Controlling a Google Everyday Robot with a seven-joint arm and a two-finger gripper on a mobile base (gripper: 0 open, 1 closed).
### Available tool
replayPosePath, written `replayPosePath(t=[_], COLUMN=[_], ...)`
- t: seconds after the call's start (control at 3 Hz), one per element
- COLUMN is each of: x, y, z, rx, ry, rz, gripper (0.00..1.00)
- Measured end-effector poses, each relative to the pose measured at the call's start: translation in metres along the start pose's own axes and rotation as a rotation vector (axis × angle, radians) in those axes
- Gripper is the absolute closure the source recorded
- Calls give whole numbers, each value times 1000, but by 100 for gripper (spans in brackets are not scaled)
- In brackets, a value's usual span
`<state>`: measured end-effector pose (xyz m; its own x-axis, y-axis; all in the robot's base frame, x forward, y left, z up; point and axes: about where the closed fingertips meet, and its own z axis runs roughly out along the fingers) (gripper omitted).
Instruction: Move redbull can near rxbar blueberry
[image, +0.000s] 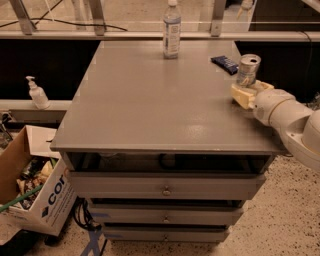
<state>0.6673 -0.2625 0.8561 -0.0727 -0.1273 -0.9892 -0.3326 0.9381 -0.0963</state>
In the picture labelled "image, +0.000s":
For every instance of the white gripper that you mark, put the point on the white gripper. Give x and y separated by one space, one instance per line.
269 104

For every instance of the silver redbull can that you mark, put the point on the silver redbull can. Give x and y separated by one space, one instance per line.
247 69

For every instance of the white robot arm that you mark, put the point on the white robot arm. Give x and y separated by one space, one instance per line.
297 125

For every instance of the blue rxbar blueberry wrapper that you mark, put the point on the blue rxbar blueberry wrapper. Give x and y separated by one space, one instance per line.
226 64

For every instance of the clear plastic water bottle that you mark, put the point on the clear plastic water bottle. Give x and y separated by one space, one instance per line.
171 30

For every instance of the grey drawer cabinet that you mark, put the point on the grey drawer cabinet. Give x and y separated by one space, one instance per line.
137 112

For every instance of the bottom grey drawer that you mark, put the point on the bottom grey drawer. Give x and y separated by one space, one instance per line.
201 235

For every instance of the grey drawer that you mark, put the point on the grey drawer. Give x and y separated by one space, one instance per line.
155 214
201 235
165 186

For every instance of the top grey drawer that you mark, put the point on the top grey drawer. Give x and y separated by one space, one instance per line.
165 186

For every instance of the middle grey drawer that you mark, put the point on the middle grey drawer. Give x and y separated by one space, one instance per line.
155 214

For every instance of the white pump sanitizer bottle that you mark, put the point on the white pump sanitizer bottle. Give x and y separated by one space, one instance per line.
37 94

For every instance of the white cardboard box with items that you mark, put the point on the white cardboard box with items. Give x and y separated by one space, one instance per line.
26 163

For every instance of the green stick in box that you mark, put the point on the green stick in box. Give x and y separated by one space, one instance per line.
20 198

